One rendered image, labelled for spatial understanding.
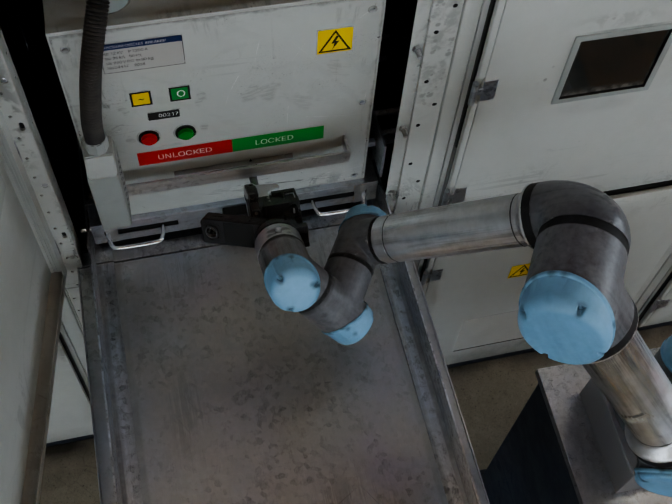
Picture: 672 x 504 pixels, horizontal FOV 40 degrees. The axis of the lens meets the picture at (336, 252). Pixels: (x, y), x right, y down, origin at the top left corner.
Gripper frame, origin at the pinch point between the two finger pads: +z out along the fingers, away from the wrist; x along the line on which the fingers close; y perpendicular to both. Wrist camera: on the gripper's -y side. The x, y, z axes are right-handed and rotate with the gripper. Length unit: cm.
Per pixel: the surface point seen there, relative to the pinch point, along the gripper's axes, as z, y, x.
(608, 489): -36, 54, -52
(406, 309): -8.9, 25.6, -24.4
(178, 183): -0.6, -11.3, 4.0
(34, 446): -18, -42, -31
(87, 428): 45, -44, -79
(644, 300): 41, 106, -70
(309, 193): 8.4, 12.5, -6.3
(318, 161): -0.8, 13.1, 4.0
